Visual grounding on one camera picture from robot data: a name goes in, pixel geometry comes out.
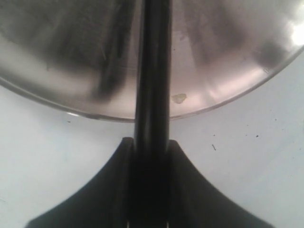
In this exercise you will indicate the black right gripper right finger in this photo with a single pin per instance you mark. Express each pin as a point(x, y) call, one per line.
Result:
point(196, 203)

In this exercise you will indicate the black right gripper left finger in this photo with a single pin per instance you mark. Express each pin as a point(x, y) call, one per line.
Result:
point(101, 203)

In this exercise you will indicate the black handled knife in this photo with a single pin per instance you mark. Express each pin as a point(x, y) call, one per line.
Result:
point(149, 187)

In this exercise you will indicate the cucumber slice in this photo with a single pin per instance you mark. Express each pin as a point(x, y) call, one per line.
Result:
point(179, 98)

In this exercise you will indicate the round stainless steel plate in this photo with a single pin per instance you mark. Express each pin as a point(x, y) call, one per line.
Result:
point(81, 56)

